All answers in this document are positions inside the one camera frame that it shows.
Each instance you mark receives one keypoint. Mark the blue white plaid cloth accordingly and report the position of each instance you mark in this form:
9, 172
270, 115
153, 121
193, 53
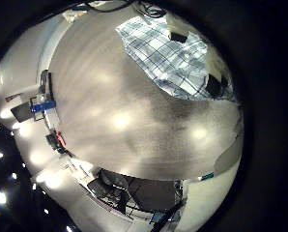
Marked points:
169, 59

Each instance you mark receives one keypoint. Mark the teal strip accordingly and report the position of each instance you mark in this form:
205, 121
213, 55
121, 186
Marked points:
207, 176

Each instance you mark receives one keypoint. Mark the dark panel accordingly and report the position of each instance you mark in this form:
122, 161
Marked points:
153, 194

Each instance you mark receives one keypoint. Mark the blue box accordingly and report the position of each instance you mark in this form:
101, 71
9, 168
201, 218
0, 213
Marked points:
157, 216

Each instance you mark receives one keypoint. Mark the black flat monitor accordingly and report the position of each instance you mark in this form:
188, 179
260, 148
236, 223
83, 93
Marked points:
21, 111

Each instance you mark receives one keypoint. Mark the blue clamp bracket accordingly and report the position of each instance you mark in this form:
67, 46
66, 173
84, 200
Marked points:
42, 105

